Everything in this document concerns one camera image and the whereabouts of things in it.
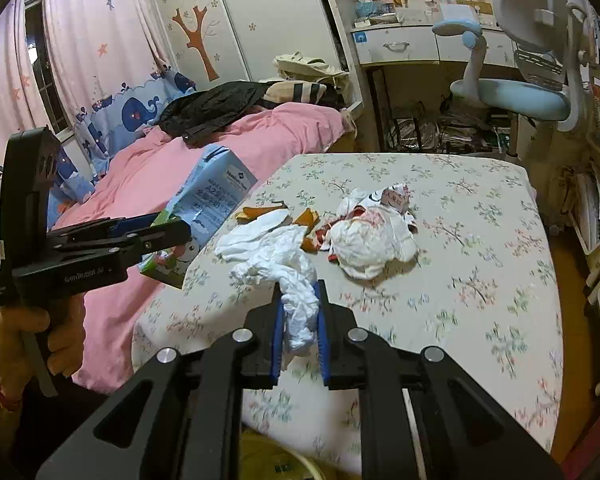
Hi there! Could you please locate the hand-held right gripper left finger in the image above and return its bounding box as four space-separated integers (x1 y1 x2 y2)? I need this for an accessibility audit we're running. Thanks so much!
35 282 287 480

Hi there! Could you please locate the blue grey desk chair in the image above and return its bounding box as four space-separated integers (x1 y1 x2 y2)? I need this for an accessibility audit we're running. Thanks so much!
431 0 600 162

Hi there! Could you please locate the striped cloth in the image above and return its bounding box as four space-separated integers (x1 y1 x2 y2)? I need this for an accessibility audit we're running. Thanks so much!
256 79 329 109

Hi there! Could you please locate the whale print cushion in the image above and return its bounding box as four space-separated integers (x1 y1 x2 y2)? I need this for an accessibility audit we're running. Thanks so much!
44 67 199 232

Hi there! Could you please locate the cartoon printed box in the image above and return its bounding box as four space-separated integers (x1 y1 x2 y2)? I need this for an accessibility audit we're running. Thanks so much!
139 210 202 290

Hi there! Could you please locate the white wardrobe with tree decal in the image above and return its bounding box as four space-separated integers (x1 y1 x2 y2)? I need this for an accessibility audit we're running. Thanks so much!
144 0 352 87

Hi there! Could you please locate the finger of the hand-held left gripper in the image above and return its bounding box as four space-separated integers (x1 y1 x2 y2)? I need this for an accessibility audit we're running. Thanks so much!
55 219 194 267
50 214 157 248

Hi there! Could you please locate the beige canvas bag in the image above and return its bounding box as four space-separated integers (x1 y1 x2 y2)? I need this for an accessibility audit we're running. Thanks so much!
272 52 352 107

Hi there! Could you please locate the crumpled white plastic bag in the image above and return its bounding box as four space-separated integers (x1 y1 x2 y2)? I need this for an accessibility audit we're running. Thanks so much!
314 184 421 282

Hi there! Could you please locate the white desk with drawers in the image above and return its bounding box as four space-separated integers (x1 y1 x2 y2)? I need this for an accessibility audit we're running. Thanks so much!
349 10 520 157

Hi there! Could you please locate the floral tablecloth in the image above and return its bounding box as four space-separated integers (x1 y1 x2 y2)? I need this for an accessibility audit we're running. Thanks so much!
131 152 567 477

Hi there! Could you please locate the white tissue paper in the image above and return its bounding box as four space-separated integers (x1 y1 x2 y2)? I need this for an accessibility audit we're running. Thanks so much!
214 209 322 359

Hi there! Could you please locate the person's left hand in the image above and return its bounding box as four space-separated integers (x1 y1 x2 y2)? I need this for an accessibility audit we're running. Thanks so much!
0 291 87 392

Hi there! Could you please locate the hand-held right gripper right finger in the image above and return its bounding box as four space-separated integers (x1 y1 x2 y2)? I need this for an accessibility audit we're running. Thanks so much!
316 280 566 480

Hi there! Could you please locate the small orange peel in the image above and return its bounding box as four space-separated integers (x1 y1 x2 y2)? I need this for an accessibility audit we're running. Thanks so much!
292 208 322 229

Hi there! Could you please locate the pink star curtain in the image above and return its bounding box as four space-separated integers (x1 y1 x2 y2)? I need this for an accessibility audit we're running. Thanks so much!
0 0 175 171

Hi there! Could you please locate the yellow bin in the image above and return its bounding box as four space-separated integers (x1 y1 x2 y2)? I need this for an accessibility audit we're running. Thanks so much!
239 429 367 480

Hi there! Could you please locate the blue tissue packet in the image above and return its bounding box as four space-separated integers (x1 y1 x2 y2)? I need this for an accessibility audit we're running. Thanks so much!
166 144 259 250

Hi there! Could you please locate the long orange peel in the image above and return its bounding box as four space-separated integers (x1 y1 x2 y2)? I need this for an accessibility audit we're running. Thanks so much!
235 201 288 224

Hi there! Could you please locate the window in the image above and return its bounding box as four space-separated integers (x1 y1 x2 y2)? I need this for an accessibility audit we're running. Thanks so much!
23 0 70 137

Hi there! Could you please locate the black jacket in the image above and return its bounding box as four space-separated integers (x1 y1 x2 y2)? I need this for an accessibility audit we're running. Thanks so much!
157 81 272 147

